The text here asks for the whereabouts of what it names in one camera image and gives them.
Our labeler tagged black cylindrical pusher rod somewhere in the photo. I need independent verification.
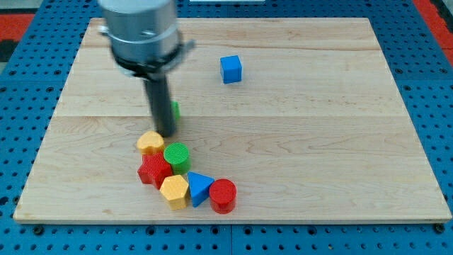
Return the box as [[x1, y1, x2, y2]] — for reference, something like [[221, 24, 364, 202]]
[[144, 74, 176, 137]]

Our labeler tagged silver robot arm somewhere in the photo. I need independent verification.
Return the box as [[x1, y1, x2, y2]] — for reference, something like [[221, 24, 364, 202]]
[[98, 0, 195, 137]]

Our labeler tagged red star block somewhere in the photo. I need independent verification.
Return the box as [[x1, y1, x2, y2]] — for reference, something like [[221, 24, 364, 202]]
[[137, 152, 173, 190]]

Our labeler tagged yellow hexagon block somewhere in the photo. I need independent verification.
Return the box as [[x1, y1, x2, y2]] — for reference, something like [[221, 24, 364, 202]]
[[160, 175, 190, 210]]

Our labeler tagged green block behind rod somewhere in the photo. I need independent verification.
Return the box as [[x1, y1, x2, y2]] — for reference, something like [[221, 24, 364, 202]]
[[171, 101, 180, 120]]

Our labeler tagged yellow heart block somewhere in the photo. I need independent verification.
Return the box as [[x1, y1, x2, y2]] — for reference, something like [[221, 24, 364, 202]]
[[136, 131, 165, 155]]

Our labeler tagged green cylinder block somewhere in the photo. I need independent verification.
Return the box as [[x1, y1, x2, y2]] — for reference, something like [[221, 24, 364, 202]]
[[164, 142, 191, 175]]

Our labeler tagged blue cube block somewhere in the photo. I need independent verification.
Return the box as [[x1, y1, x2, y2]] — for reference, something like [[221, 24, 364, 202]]
[[219, 55, 242, 84]]

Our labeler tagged blue triangle block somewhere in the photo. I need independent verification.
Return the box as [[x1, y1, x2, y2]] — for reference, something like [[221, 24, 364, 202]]
[[188, 171, 214, 208]]

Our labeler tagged red cylinder block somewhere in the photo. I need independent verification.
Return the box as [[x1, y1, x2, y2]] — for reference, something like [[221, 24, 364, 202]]
[[209, 178, 237, 214]]

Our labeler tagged wooden board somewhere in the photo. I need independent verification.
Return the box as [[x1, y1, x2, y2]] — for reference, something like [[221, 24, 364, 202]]
[[13, 18, 452, 225]]

